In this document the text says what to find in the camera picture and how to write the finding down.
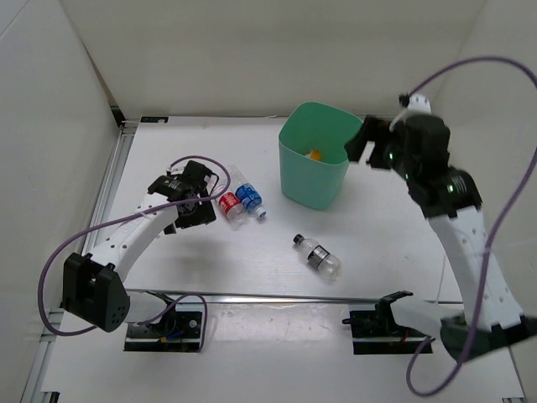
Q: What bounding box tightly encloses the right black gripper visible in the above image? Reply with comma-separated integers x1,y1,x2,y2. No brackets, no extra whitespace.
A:
343,116,417,182

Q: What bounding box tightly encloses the red label plastic bottle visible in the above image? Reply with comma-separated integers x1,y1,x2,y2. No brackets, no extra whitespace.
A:
211,185,246,230

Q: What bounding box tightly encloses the orange juice bottle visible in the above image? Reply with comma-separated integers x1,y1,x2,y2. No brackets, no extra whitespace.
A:
304,149,322,162

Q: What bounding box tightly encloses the black label clear bottle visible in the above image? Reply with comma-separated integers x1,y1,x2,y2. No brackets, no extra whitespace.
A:
293,234,341,278

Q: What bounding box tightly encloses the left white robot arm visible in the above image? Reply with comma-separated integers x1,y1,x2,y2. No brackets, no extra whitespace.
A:
62,160,216,332

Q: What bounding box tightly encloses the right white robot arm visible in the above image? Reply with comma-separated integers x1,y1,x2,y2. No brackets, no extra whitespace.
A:
345,113,536,362

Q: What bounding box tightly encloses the green plastic bin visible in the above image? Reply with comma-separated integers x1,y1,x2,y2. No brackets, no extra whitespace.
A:
279,102,362,210

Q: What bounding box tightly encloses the blue label plastic bottle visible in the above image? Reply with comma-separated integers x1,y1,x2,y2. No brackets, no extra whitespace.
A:
227,165,267,220

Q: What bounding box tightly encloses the left blue corner label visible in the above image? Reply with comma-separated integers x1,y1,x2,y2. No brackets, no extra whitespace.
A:
140,116,169,124

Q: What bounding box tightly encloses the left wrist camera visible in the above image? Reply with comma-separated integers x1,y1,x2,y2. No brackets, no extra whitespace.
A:
166,165,185,176

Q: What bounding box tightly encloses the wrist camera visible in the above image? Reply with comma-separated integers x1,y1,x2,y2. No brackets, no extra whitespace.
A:
166,165,185,176
396,93,431,121

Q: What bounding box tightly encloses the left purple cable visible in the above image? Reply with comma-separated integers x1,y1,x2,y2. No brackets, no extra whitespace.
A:
37,155,232,337

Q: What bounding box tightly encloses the purple cable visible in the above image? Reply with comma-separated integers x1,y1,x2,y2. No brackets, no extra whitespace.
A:
37,155,232,337
405,56,537,397

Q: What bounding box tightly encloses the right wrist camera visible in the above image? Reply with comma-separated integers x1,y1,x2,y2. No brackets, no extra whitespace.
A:
396,93,431,121

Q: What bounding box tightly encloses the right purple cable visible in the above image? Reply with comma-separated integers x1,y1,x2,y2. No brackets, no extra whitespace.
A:
405,56,537,397

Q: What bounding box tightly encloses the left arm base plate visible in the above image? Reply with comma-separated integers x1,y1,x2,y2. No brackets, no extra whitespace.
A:
123,304,205,353

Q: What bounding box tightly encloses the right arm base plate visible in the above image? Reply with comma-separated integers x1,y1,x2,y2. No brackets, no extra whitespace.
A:
341,290,425,355

